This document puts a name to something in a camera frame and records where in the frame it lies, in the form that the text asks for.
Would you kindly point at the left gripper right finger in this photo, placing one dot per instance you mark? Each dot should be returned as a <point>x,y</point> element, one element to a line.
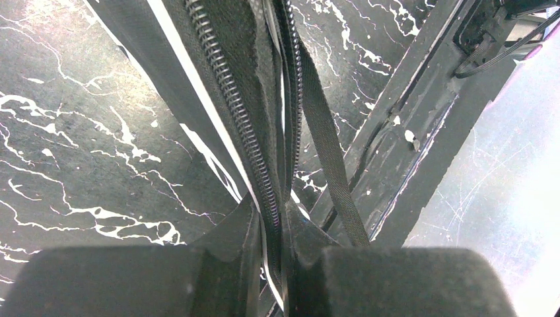
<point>393,284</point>

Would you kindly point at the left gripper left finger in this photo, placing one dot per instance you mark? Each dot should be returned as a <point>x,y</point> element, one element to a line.
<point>131,280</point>

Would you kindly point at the black racket bag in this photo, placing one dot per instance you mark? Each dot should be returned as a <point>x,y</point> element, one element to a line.
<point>237,77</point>

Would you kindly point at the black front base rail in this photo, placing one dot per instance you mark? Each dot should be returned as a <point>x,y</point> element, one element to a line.
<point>400,114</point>

